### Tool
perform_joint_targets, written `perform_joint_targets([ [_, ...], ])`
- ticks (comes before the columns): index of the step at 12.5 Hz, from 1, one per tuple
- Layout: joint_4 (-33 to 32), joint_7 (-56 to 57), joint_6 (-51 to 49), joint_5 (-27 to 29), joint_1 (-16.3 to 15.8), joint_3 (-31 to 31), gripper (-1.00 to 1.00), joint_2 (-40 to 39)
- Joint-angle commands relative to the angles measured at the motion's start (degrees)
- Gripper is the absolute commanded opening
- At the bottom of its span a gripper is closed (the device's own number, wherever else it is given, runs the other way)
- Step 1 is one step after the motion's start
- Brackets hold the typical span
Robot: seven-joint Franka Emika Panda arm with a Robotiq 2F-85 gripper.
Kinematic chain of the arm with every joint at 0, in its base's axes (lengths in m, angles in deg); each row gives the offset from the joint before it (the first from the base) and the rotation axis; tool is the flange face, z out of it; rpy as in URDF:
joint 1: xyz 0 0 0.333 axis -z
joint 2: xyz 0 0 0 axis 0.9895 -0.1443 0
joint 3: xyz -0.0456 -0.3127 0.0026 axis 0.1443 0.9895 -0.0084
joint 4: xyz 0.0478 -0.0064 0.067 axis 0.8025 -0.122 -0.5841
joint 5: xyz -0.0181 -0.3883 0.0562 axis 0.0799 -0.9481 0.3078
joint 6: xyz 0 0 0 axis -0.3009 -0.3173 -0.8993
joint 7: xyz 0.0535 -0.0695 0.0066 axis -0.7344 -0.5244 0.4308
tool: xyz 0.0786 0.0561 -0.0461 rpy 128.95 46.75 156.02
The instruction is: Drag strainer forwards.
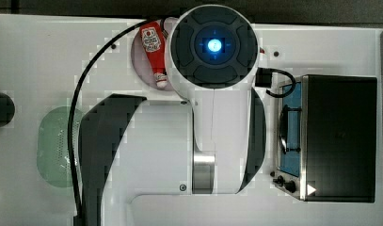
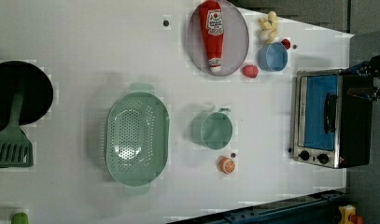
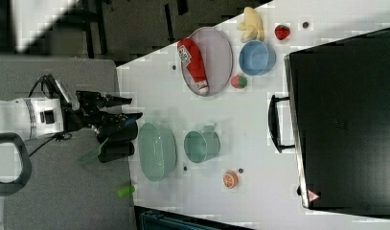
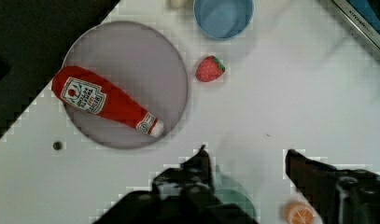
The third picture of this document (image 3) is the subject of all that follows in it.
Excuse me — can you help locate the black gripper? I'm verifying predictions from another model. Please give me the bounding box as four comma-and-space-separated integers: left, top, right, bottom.
64, 90, 143, 136

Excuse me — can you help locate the green plastic strainer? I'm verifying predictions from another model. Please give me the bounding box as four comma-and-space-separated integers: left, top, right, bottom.
138, 123, 177, 182

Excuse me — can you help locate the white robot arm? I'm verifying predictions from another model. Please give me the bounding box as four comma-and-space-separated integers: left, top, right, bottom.
0, 91, 143, 141

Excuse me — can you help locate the green spatula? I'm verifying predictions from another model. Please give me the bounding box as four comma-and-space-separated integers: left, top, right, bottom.
78, 141, 106, 165

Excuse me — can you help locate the green cylinder toy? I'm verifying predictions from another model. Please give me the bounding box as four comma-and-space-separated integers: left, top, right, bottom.
117, 185, 136, 198

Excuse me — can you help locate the green metal cup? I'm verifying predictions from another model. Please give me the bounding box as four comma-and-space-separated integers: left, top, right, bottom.
184, 126, 220, 164

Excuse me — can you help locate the red ketchup bottle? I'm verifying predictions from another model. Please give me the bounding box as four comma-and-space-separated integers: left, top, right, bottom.
177, 37, 209, 95

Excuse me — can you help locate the grey oval plate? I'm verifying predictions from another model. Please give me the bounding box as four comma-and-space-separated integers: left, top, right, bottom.
181, 27, 233, 97

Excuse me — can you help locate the red green toy fruit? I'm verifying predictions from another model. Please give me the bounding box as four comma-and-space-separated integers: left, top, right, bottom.
230, 75, 247, 89

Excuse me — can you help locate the orange slice toy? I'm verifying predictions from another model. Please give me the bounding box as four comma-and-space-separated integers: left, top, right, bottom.
222, 171, 239, 189

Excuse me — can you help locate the blue bowl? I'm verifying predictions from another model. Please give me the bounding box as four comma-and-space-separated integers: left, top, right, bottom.
239, 40, 276, 76

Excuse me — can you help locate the yellow plush banana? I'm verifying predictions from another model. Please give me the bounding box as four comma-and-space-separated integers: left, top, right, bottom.
237, 7, 264, 43

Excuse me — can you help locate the red toy strawberry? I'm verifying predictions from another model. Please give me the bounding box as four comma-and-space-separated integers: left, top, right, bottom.
274, 25, 290, 40

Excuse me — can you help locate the black toaster oven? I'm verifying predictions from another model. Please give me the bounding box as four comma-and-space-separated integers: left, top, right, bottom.
285, 28, 390, 219

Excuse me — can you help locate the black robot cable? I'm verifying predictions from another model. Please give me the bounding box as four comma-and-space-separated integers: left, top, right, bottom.
28, 74, 73, 157

